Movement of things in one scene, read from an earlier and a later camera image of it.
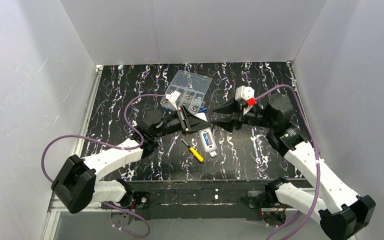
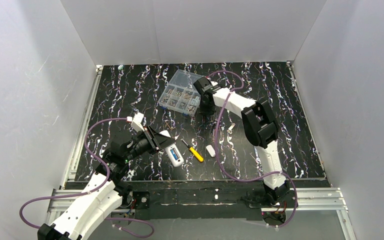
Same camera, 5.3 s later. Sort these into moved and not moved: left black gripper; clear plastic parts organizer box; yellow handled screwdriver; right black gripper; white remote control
Moved: right black gripper; left black gripper; white remote control
Not moved: clear plastic parts organizer box; yellow handled screwdriver
